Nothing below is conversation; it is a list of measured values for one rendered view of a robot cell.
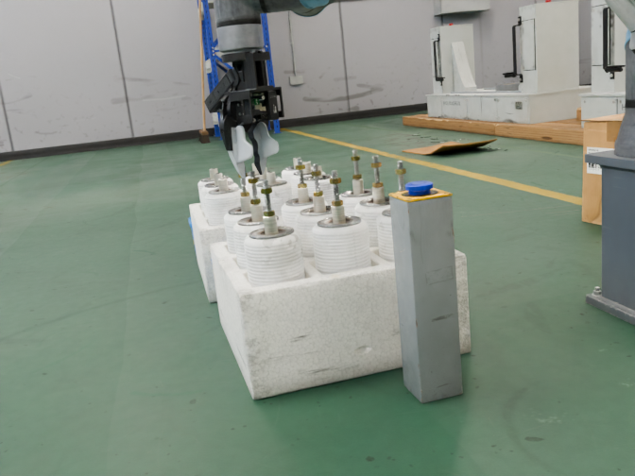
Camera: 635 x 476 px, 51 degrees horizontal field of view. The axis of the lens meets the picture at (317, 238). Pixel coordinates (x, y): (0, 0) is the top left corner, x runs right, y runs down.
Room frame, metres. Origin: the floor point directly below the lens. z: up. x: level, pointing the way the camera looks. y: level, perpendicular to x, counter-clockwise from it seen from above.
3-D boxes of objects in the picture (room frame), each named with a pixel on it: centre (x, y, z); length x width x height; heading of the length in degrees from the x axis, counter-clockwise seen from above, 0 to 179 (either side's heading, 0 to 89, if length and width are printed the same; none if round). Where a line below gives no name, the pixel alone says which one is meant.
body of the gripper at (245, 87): (1.17, 0.09, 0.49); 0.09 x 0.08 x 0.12; 42
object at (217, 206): (1.59, 0.21, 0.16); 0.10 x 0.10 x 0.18
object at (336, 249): (1.10, -0.04, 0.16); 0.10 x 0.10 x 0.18
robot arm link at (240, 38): (1.18, 0.09, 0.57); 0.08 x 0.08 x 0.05
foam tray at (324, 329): (1.22, -0.01, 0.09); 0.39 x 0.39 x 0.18; 14
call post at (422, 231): (0.95, -0.16, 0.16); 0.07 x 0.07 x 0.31; 14
